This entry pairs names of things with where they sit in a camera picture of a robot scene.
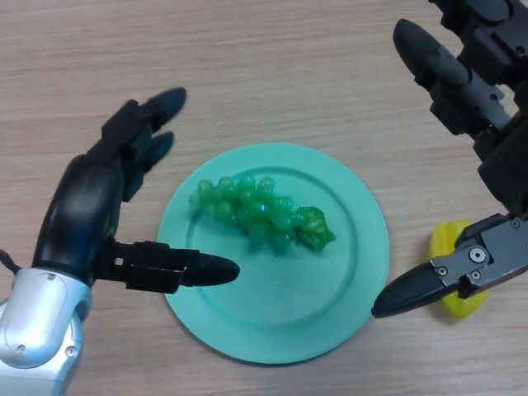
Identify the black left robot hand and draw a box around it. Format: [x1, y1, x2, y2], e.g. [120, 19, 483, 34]
[31, 86, 241, 296]

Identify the teal round plate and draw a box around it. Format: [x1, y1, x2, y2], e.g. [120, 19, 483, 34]
[157, 142, 389, 365]

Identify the green grape bunch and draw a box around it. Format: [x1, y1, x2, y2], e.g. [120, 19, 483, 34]
[188, 175, 337, 255]

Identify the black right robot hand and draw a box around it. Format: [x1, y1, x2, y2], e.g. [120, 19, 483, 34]
[370, 0, 528, 318]

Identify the yellow starfruit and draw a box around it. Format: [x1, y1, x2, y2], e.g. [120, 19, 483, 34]
[428, 221, 491, 321]

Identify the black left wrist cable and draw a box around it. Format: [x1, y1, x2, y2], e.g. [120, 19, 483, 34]
[0, 248, 20, 274]

